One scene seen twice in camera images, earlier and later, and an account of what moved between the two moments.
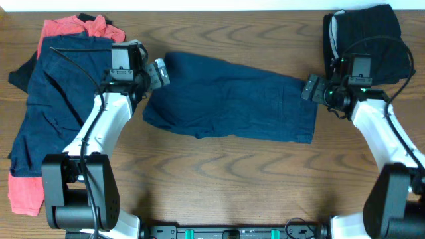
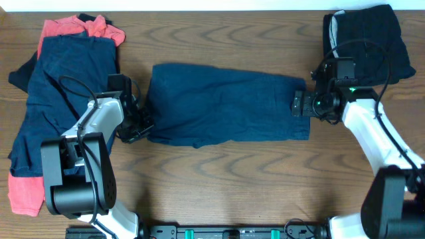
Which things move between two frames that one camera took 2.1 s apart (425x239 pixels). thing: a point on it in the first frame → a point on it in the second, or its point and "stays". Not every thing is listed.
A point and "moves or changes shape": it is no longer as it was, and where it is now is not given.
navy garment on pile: x=62 y=92 stays
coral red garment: x=26 y=194 stays
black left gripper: x=149 y=69 → x=147 y=125
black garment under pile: x=21 y=78 stays
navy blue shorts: x=212 y=99 moves or changes shape
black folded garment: x=392 y=60 stays
